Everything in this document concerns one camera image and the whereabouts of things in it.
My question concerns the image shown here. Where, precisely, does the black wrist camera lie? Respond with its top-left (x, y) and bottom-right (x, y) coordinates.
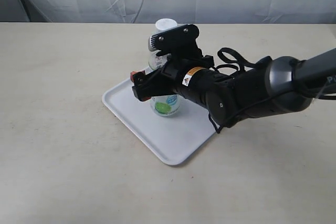
top-left (148, 24), bottom-right (203, 65)

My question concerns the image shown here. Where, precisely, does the clear bottle with green label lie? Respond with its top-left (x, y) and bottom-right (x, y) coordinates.
top-left (148, 18), bottom-right (181, 116)

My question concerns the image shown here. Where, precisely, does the white plastic tray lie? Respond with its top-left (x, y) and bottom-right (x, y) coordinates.
top-left (102, 79), bottom-right (216, 166)

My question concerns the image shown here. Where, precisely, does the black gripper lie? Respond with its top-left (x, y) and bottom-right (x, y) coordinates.
top-left (130, 60), bottom-right (204, 102)

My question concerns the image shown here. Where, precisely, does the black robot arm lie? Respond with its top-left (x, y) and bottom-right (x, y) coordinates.
top-left (131, 48), bottom-right (335, 132)

